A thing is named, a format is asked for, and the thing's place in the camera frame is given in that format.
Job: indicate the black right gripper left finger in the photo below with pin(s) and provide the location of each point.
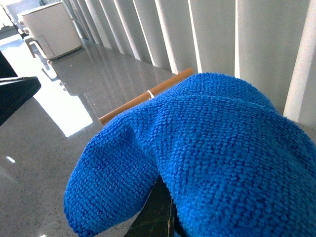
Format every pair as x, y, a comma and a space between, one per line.
14, 90

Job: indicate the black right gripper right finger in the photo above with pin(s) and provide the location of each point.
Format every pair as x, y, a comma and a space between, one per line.
158, 218

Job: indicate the blue microfiber cloth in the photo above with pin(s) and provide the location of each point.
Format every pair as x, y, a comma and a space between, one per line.
234, 166

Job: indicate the white rack with wooden bars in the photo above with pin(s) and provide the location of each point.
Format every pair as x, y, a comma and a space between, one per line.
149, 94

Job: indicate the white pleated curtain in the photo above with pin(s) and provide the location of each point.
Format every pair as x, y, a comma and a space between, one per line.
269, 43

